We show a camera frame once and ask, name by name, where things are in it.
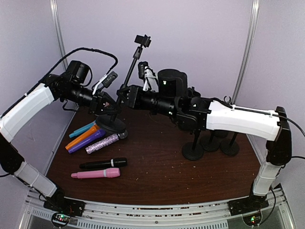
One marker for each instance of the front aluminium rail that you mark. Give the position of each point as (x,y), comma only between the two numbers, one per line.
(209,215)

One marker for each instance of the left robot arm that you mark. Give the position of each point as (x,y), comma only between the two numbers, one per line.
(66,86)

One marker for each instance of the glitter silver microphone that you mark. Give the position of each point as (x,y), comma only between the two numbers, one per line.
(106,142)

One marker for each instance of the black microphone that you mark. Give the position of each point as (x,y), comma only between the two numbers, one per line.
(104,164)

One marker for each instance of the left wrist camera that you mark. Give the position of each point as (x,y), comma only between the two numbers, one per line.
(104,82)

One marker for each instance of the pink mic stand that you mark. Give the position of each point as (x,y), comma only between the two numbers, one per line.
(193,150)

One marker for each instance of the blue microphone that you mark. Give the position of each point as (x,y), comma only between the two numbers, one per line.
(82,130)

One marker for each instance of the aluminium post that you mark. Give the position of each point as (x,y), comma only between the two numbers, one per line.
(57,27)
(247,49)

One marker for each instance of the glitter mic stand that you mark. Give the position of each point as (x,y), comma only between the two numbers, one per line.
(193,93)

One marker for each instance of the purple microphone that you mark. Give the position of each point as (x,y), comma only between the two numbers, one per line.
(96,135)

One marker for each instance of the black mic stand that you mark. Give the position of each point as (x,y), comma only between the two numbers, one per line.
(110,123)

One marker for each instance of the orange microphone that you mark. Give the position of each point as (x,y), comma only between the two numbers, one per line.
(83,136)

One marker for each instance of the pink microphone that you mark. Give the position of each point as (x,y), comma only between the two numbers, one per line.
(105,173)

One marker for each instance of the left aluminium post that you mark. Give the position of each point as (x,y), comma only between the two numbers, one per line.
(57,27)

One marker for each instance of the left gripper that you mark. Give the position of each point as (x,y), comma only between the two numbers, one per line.
(97,103)

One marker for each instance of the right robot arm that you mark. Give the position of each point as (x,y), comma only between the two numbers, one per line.
(167,93)

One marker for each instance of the right aluminium post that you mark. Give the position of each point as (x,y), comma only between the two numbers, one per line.
(247,49)

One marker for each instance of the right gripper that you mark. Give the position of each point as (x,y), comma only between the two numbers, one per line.
(133,100)

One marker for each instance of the mic stand front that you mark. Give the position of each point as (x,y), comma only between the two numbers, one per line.
(229,146)

